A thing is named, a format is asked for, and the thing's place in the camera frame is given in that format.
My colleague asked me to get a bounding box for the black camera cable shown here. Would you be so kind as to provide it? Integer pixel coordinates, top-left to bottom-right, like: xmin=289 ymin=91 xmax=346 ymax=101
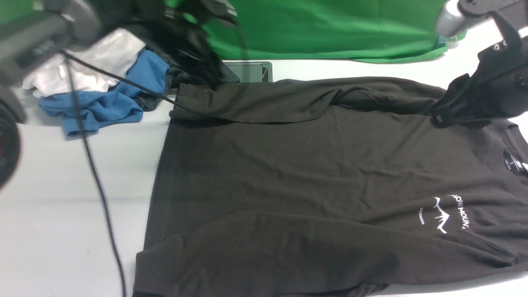
xmin=62 ymin=52 xmax=198 ymax=297

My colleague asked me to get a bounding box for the metal table cable hatch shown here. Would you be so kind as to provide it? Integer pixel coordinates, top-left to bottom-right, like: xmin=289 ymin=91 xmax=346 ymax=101
xmin=224 ymin=61 xmax=273 ymax=83

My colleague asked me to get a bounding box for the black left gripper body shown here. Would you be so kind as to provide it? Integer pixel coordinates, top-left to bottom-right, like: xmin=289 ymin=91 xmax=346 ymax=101
xmin=136 ymin=0 xmax=238 ymax=89

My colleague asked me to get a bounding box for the dark gray long-sleeve top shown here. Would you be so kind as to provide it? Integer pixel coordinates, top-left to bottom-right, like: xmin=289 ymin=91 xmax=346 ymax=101
xmin=133 ymin=77 xmax=528 ymax=297

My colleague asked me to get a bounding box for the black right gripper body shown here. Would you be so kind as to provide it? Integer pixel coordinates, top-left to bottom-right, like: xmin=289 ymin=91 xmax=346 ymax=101
xmin=430 ymin=36 xmax=528 ymax=128

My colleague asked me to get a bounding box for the green backdrop cloth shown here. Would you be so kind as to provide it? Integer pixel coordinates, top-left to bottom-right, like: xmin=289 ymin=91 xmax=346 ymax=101
xmin=0 ymin=0 xmax=469 ymax=63

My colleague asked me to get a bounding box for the white crumpled garment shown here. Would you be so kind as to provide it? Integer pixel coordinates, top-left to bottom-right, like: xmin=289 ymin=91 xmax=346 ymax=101
xmin=21 ymin=29 xmax=145 ymax=98

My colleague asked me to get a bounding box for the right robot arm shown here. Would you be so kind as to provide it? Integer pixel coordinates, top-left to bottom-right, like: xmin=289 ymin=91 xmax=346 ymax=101
xmin=430 ymin=0 xmax=528 ymax=128

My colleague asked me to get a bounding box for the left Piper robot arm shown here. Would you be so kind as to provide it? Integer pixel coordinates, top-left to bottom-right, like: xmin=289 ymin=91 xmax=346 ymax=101
xmin=0 ymin=0 xmax=238 ymax=186

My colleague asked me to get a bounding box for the blue crumpled garment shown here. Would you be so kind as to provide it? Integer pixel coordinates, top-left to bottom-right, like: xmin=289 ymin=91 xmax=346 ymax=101
xmin=38 ymin=49 xmax=170 ymax=138

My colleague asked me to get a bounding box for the black crumpled garment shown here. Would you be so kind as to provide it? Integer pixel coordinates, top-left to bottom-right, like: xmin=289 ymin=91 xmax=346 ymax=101
xmin=132 ymin=45 xmax=241 ymax=112

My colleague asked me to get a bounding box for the blue binder clip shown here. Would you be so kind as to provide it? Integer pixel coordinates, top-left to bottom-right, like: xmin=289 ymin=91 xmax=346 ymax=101
xmin=437 ymin=36 xmax=457 ymax=47

